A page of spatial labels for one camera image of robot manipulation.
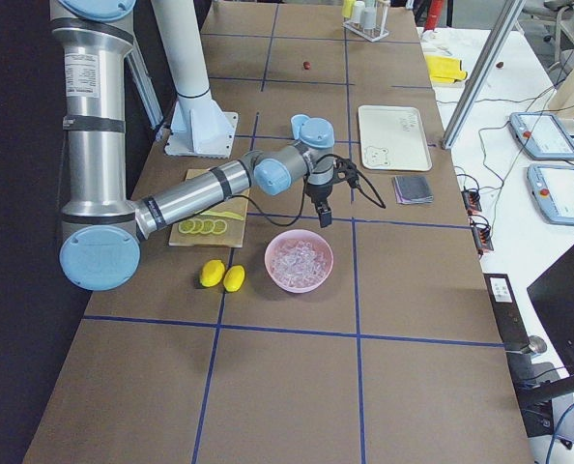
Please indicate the grey folded cloth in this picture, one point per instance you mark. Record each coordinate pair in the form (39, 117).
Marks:
(413, 189)

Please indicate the blue teach pendant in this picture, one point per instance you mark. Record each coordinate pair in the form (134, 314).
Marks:
(552, 188)
(542, 135)

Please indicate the yellow cup on rack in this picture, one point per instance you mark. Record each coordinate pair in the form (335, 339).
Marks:
(347, 8)

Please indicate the yellow cloth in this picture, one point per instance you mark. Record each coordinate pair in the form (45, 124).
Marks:
(443, 69)

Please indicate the wooden cutting board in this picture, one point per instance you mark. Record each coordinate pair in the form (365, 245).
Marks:
(233, 237)

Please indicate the cream bear tray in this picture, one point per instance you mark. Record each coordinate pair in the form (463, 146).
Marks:
(393, 138)

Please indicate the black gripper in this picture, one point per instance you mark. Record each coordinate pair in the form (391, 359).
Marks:
(317, 194)

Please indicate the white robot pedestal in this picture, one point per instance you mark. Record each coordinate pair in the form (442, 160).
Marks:
(199, 127)

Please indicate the white cup on rack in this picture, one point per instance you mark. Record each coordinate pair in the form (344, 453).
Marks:
(367, 18)

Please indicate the aluminium frame post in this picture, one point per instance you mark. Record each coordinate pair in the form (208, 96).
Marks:
(484, 63)

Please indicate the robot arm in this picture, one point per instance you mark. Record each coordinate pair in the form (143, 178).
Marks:
(188, 170)

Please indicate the pink bowl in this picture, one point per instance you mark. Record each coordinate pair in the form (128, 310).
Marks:
(297, 234)

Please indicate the black laptop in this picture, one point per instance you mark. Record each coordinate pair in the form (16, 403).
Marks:
(552, 297)

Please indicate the yellow plastic knife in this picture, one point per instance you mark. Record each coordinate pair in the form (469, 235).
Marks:
(222, 214)

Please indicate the white cup rack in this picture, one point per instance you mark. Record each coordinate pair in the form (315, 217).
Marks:
(380, 31)

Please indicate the lemon slice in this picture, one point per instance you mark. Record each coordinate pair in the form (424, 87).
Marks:
(208, 226)
(186, 226)
(219, 226)
(197, 226)

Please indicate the yellow lemon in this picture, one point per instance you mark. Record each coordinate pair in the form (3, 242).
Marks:
(234, 278)
(212, 273)

